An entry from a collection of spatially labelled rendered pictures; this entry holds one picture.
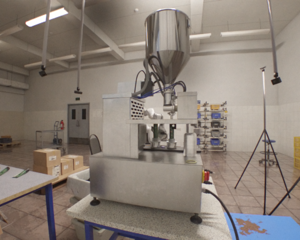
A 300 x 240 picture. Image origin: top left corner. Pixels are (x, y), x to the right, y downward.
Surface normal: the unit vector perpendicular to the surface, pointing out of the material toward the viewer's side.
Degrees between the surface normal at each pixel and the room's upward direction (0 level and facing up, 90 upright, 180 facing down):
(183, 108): 90
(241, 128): 90
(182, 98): 90
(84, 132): 90
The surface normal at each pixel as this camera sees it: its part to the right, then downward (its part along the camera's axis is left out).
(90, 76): -0.27, 0.00
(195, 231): 0.00, -1.00
